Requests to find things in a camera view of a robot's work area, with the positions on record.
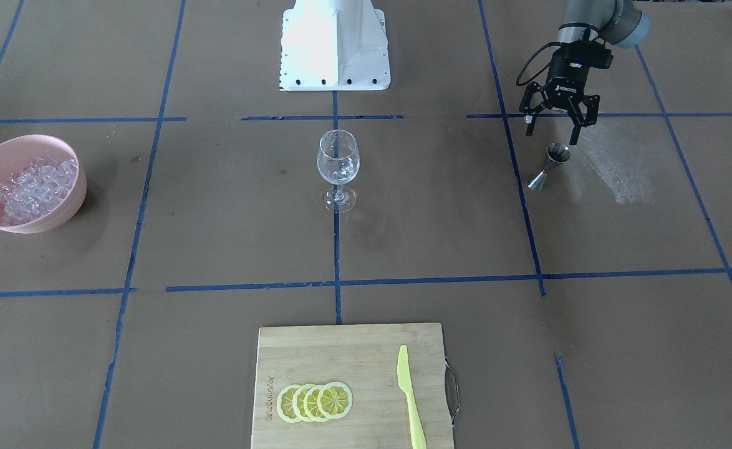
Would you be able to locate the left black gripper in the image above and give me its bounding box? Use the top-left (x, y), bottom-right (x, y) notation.
top-left (520, 42), bottom-right (613, 145)

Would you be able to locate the steel double jigger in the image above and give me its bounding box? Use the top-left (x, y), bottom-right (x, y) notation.
top-left (527, 142), bottom-right (571, 191)

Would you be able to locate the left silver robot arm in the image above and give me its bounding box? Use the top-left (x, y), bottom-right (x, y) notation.
top-left (515, 1), bottom-right (650, 145)

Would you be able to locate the clear wine glass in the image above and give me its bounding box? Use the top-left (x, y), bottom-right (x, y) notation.
top-left (315, 130), bottom-right (360, 214)

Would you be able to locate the clear ice cubes pile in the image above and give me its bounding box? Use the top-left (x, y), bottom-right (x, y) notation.
top-left (0, 157), bottom-right (78, 226)

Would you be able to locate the bamboo cutting board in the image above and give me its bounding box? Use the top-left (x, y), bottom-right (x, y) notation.
top-left (250, 323), bottom-right (455, 448)

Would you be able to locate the yellow plastic knife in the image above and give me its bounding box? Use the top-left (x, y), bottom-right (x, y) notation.
top-left (395, 344), bottom-right (428, 448)

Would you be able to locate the pink plastic bowl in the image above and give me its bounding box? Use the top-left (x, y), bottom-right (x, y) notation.
top-left (0, 134), bottom-right (87, 234)

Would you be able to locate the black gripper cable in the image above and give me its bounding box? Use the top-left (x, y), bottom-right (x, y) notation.
top-left (516, 41), bottom-right (560, 87)

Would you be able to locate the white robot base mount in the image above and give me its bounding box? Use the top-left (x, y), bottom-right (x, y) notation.
top-left (279, 1), bottom-right (392, 92)

